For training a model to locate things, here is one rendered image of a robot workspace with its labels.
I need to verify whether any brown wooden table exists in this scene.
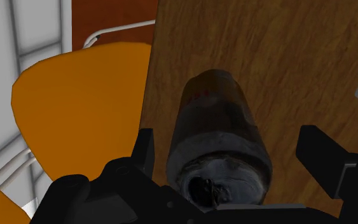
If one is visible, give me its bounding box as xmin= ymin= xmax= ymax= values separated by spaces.
xmin=139 ymin=0 xmax=358 ymax=218

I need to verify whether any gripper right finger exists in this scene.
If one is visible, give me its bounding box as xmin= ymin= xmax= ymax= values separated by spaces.
xmin=295 ymin=125 xmax=358 ymax=224

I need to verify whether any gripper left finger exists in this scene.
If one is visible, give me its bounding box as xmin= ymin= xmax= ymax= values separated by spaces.
xmin=29 ymin=128 xmax=179 ymax=224

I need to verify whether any dark brown bottle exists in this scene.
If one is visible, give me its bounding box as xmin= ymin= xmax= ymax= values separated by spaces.
xmin=165 ymin=69 xmax=273 ymax=214

